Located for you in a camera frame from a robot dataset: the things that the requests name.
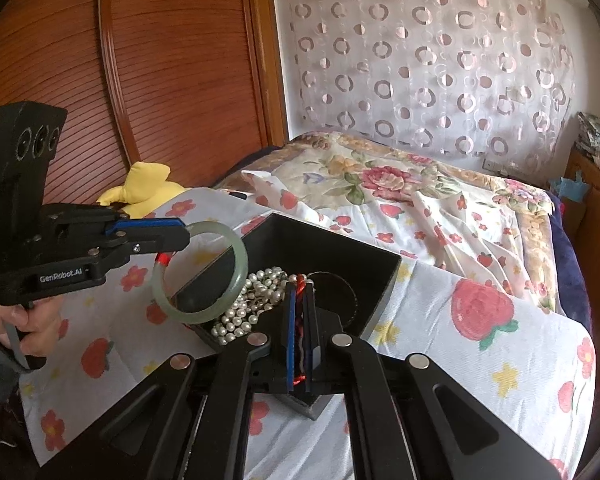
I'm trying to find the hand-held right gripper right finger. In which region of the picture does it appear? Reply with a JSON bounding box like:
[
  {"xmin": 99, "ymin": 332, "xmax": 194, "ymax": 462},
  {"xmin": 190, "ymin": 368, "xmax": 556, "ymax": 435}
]
[{"xmin": 302, "ymin": 290, "xmax": 577, "ymax": 480}]

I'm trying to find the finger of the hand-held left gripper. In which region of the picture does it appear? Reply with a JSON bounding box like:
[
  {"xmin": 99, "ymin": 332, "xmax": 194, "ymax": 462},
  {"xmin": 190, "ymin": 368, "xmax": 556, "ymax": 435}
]
[
  {"xmin": 86, "ymin": 227, "xmax": 191, "ymax": 272},
  {"xmin": 42, "ymin": 202, "xmax": 187, "ymax": 241}
]

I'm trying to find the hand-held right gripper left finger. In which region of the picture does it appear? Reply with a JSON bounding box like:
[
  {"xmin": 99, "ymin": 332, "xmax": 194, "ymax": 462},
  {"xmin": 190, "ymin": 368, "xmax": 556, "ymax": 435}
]
[{"xmin": 37, "ymin": 294, "xmax": 302, "ymax": 480}]

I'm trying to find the white pearl necklace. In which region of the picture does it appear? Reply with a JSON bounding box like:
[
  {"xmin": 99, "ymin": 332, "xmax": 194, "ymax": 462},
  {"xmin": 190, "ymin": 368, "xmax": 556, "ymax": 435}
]
[{"xmin": 210, "ymin": 268, "xmax": 301, "ymax": 346}]

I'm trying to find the pale green jade bangle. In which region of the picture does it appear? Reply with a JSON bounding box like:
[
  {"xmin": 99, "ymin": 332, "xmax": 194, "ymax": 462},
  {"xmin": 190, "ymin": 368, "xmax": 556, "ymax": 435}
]
[{"xmin": 151, "ymin": 222, "xmax": 251, "ymax": 325}]

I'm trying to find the black box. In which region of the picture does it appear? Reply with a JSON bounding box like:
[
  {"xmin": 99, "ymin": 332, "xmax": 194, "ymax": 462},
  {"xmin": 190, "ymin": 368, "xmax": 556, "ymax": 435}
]
[{"xmin": 172, "ymin": 212, "xmax": 402, "ymax": 421}]

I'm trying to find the person's left hand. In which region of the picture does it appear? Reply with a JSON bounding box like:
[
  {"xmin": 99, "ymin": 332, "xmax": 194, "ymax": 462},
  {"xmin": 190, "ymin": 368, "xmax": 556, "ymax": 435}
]
[{"xmin": 0, "ymin": 287, "xmax": 64, "ymax": 372}]

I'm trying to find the yellow plush toy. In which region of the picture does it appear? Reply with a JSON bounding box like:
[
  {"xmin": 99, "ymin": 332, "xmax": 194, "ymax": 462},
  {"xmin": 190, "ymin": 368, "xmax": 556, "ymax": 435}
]
[{"xmin": 95, "ymin": 161, "xmax": 186, "ymax": 219}]

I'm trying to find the strawberry print sheet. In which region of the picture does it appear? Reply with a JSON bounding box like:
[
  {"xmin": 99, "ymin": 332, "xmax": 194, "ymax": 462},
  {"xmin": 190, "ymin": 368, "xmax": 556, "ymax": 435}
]
[{"xmin": 17, "ymin": 187, "xmax": 599, "ymax": 480}]

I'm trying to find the wooden wardrobe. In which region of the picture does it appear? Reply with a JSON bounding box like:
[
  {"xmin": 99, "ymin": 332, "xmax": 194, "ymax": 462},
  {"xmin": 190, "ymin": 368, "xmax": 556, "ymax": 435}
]
[{"xmin": 0, "ymin": 0, "xmax": 291, "ymax": 222}]

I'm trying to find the floral quilt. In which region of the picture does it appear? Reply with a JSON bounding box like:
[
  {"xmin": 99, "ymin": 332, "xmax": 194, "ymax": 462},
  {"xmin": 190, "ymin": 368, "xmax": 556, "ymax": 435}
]
[{"xmin": 215, "ymin": 131, "xmax": 562, "ymax": 317}]

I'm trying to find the dark blue blanket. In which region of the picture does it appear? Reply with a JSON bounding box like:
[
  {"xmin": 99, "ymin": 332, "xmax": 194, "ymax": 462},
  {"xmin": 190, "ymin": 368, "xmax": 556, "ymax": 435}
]
[{"xmin": 547, "ymin": 189, "xmax": 594, "ymax": 332}]

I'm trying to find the sheer circle pattern curtain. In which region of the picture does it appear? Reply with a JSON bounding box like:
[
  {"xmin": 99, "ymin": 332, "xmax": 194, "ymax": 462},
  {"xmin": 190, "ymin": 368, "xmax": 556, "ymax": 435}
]
[{"xmin": 274, "ymin": 0, "xmax": 579, "ymax": 167}]

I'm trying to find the blue paper bag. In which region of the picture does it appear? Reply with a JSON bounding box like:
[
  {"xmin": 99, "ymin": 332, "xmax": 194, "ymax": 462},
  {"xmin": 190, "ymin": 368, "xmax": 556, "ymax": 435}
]
[{"xmin": 549, "ymin": 170, "xmax": 591, "ymax": 206}]

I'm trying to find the wooden side cabinet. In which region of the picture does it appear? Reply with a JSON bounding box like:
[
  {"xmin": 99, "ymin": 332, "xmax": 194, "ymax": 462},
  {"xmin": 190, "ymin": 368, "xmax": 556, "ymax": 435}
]
[{"xmin": 562, "ymin": 145, "xmax": 600, "ymax": 321}]

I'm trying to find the stack of magazines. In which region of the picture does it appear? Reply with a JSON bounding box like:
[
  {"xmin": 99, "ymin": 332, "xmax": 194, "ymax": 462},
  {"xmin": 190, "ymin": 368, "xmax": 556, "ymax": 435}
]
[{"xmin": 577, "ymin": 111, "xmax": 600, "ymax": 156}]

